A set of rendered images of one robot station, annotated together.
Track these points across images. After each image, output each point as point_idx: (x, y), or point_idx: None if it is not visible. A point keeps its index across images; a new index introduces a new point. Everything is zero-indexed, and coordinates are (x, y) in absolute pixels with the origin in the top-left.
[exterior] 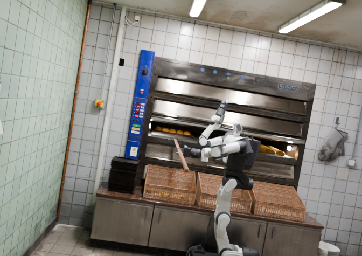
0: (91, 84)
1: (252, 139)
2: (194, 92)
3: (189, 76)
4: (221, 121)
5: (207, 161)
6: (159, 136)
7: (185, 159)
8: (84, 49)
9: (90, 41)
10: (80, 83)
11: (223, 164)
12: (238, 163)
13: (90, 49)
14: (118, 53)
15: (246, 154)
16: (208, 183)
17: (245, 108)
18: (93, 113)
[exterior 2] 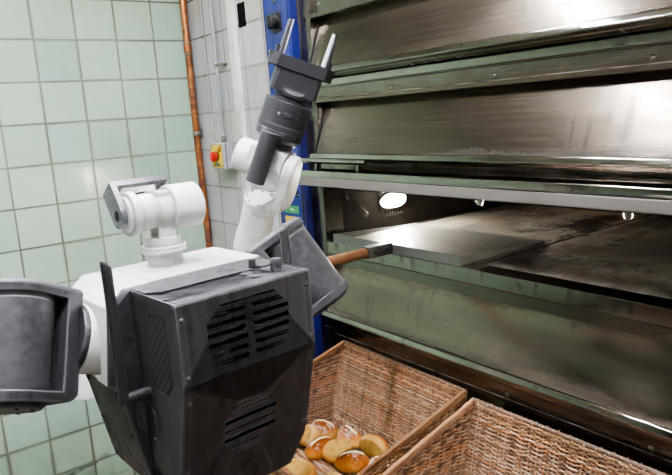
0: (213, 104)
1: (104, 294)
2: (409, 42)
3: None
4: (251, 168)
5: (78, 400)
6: (350, 239)
7: (427, 332)
8: (189, 15)
9: None
10: (200, 108)
11: (575, 377)
12: (124, 446)
13: (196, 7)
14: None
15: (7, 412)
16: (507, 459)
17: (643, 40)
18: (229, 186)
